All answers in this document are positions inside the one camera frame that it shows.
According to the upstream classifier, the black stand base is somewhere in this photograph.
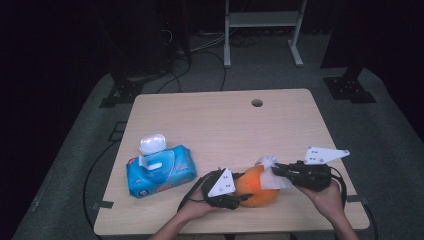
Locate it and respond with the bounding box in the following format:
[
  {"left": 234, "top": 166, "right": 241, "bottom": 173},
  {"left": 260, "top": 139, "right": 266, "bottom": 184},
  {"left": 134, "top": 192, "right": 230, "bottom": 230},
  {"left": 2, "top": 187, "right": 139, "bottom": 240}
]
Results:
[
  {"left": 99, "top": 78, "right": 145, "bottom": 109},
  {"left": 323, "top": 68, "right": 378, "bottom": 104}
]

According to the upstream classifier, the left hand-held gripper cable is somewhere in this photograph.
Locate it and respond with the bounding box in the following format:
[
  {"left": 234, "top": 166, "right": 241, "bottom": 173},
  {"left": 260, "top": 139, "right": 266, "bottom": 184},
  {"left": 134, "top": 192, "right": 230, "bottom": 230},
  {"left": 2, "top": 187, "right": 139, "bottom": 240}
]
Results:
[{"left": 177, "top": 174, "right": 215, "bottom": 213}]

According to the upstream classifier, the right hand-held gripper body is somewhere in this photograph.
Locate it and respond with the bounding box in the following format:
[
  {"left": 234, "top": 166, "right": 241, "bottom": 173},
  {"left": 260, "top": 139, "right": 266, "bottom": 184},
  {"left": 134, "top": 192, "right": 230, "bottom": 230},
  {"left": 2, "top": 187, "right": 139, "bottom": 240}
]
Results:
[{"left": 283, "top": 146, "right": 351, "bottom": 193}]

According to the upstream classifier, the hand-held gripper cable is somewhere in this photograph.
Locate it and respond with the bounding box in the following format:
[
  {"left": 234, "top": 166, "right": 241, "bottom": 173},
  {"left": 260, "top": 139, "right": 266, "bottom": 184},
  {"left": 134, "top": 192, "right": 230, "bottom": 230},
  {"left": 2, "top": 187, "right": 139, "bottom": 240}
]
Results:
[
  {"left": 177, "top": 174, "right": 215, "bottom": 213},
  {"left": 329, "top": 164, "right": 349, "bottom": 202}
]

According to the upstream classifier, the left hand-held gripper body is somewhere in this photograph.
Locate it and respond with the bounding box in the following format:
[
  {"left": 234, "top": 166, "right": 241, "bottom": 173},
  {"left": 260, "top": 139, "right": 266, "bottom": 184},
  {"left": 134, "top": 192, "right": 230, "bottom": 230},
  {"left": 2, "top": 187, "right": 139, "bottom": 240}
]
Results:
[{"left": 201, "top": 167, "right": 242, "bottom": 211}]

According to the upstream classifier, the black tape piece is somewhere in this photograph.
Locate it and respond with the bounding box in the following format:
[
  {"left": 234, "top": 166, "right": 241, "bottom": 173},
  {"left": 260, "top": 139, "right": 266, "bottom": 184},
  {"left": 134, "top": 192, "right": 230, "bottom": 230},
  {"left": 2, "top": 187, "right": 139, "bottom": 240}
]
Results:
[
  {"left": 346, "top": 194, "right": 370, "bottom": 205},
  {"left": 92, "top": 200, "right": 115, "bottom": 210}
]

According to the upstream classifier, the right hand-held gripper cable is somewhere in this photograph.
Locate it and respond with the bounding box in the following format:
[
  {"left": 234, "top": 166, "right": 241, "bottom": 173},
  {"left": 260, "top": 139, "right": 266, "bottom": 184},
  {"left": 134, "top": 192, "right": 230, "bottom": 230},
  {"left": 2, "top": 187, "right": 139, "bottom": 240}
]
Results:
[{"left": 329, "top": 164, "right": 349, "bottom": 202}]

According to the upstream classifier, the person's left hand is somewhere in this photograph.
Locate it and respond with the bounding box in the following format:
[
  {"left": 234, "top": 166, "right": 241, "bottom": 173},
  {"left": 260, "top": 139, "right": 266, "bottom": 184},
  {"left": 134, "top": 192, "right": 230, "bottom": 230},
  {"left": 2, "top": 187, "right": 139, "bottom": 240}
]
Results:
[{"left": 179, "top": 189, "right": 218, "bottom": 222}]

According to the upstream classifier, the white metal stand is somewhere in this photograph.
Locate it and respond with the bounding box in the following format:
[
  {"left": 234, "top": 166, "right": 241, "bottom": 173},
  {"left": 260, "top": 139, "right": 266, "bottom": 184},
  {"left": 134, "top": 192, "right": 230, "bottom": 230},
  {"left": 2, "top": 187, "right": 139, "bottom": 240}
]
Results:
[{"left": 223, "top": 0, "right": 308, "bottom": 69}]

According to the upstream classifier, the white floor cable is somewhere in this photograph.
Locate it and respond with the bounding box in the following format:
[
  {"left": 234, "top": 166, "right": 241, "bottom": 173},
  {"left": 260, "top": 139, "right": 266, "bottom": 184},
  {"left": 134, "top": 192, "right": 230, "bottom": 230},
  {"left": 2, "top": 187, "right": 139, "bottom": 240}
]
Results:
[{"left": 181, "top": 31, "right": 231, "bottom": 54}]

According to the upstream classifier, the blue wet wipes pack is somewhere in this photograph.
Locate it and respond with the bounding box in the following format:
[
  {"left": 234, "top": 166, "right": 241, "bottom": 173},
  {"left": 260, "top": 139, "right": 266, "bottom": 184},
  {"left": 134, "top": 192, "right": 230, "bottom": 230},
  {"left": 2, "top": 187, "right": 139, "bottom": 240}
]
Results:
[{"left": 125, "top": 133, "right": 198, "bottom": 200}]

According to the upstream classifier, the person's right hand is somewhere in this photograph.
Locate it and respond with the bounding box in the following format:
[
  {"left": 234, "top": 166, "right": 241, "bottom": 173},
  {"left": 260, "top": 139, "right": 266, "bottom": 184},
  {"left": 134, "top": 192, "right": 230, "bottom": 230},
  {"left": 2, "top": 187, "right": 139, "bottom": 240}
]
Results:
[{"left": 295, "top": 179, "right": 348, "bottom": 223}]

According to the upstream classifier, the white wet wipe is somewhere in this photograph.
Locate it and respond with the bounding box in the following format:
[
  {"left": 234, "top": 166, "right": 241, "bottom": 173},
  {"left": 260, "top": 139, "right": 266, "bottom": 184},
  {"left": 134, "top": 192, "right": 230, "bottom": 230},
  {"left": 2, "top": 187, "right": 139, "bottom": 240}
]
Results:
[{"left": 255, "top": 154, "right": 293, "bottom": 191}]

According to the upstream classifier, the black floor cable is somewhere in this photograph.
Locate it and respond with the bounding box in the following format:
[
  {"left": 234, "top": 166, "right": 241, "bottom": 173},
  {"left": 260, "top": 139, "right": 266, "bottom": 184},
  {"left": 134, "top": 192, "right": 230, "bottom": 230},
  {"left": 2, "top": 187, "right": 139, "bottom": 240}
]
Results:
[
  {"left": 82, "top": 139, "right": 116, "bottom": 236},
  {"left": 362, "top": 203, "right": 380, "bottom": 240},
  {"left": 156, "top": 49, "right": 228, "bottom": 94}
]

